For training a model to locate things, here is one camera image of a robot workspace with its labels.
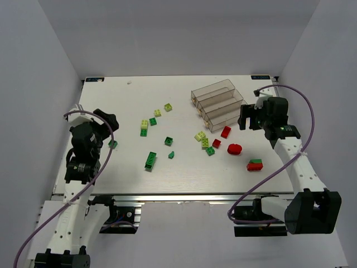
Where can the pale yellow lego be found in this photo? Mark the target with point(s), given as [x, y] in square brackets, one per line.
[144, 124]
[157, 113]

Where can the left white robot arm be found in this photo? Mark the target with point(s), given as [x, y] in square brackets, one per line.
[79, 221]

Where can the green square lego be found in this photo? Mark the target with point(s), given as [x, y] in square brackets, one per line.
[168, 141]
[210, 151]

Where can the long dark green lego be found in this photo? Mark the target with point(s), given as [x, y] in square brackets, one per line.
[150, 162]

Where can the green lego under pale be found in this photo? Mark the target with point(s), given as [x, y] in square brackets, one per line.
[143, 132]

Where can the right blue table label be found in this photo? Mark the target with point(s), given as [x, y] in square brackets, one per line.
[260, 77]

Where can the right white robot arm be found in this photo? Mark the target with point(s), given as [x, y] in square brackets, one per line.
[314, 209]

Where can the red long lego brick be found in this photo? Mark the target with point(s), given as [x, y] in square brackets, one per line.
[254, 166]

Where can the near clear plastic container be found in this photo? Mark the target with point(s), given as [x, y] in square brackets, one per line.
[226, 115]

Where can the dark green lego upper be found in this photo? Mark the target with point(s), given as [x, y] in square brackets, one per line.
[152, 121]

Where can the aluminium table rail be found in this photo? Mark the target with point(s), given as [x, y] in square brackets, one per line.
[182, 197]

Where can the red rounded flower lego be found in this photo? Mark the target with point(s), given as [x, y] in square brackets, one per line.
[234, 149]

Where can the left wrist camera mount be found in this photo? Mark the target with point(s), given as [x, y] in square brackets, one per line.
[76, 119]

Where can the pale yellow lego top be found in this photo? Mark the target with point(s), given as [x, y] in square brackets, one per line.
[157, 113]

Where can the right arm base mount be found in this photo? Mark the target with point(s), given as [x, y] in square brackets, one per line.
[263, 225]

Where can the far clear plastic container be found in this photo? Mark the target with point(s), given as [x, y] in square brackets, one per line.
[213, 90]

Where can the small red square lego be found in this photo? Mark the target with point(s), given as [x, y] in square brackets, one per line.
[216, 143]

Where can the lime lego top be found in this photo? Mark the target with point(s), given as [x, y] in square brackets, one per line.
[167, 107]

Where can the middle clear plastic container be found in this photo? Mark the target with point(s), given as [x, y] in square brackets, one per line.
[218, 102]

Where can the green square lego right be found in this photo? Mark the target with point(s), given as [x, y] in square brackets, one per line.
[210, 151]

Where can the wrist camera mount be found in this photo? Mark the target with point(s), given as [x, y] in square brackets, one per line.
[262, 95]
[76, 119]

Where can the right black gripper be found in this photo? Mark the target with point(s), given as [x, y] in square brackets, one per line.
[251, 118]

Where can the clear plastic container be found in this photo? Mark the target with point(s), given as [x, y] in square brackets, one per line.
[218, 102]
[213, 90]
[226, 115]

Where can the small green sloped lego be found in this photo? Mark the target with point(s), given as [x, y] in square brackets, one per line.
[171, 155]

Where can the pale yellow lego left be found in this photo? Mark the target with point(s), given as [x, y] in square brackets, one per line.
[144, 124]

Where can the green square lego centre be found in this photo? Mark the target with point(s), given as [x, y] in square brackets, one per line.
[168, 141]

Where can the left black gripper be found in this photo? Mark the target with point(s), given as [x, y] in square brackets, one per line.
[105, 123]

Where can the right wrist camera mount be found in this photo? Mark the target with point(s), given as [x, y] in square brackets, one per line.
[262, 95]

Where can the left blue table label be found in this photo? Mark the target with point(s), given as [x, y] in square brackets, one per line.
[94, 79]

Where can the blue table label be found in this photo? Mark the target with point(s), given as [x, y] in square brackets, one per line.
[260, 77]
[94, 79]

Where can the light green lego upturned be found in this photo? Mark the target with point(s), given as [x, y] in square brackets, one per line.
[204, 143]

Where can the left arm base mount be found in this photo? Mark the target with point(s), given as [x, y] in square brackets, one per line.
[117, 215]

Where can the pale yellow-green lego right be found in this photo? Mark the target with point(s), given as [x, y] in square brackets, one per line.
[199, 136]

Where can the green lego left edge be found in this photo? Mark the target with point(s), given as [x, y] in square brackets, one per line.
[112, 144]

